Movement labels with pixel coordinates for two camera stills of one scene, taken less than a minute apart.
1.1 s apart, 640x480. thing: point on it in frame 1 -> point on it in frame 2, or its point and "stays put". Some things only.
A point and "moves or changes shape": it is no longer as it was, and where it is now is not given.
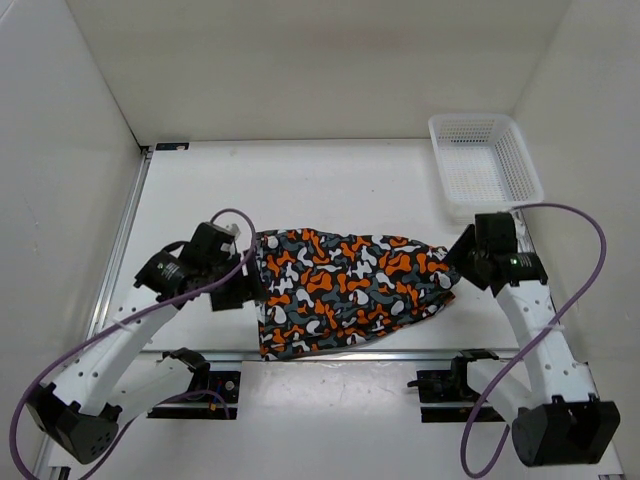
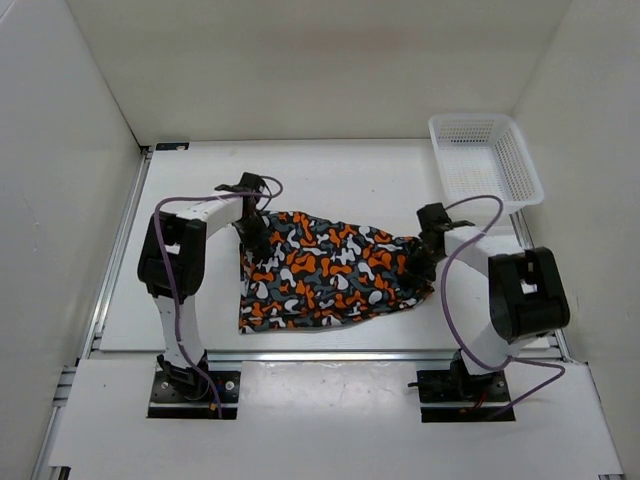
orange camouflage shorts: (324, 288) moves or changes shape
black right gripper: (458, 258) -> (426, 273)
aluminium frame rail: (526, 245) stays put
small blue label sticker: (180, 146) stays put
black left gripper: (248, 287) -> (253, 244)
